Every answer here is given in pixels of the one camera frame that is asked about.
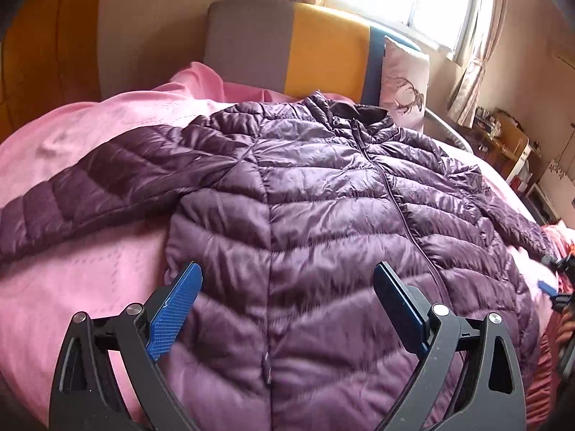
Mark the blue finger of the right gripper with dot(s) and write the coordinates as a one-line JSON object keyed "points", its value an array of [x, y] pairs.
{"points": [[547, 289]]}

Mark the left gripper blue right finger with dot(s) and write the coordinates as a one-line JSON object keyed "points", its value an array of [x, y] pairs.
{"points": [[406, 308]]}

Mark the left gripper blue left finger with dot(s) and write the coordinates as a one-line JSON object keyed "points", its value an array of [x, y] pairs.
{"points": [[168, 307]]}

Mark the purple quilted down jacket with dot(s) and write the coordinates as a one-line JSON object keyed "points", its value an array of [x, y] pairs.
{"points": [[292, 255]]}

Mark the red orange ruffled quilt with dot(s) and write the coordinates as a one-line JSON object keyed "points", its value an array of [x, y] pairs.
{"points": [[541, 396]]}

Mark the pink dotted bed cover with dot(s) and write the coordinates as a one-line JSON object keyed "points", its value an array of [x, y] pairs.
{"points": [[90, 215]]}

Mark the white low shelf unit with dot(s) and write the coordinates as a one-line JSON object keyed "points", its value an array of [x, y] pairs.
{"points": [[552, 197]]}

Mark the cluttered wooden desk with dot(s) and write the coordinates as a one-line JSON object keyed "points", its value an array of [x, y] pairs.
{"points": [[499, 139]]}

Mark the right pink curtain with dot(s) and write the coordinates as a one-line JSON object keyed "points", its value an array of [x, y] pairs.
{"points": [[488, 20]]}

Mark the pink deer print pillow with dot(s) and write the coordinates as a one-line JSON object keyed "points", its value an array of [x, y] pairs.
{"points": [[404, 84]]}

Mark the wooden wardrobe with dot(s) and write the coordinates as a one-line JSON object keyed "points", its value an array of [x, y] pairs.
{"points": [[48, 59]]}

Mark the grey yellow blue headboard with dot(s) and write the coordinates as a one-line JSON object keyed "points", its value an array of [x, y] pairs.
{"points": [[297, 48]]}

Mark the grey curved bed rail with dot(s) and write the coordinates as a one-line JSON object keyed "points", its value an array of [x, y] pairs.
{"points": [[459, 141]]}

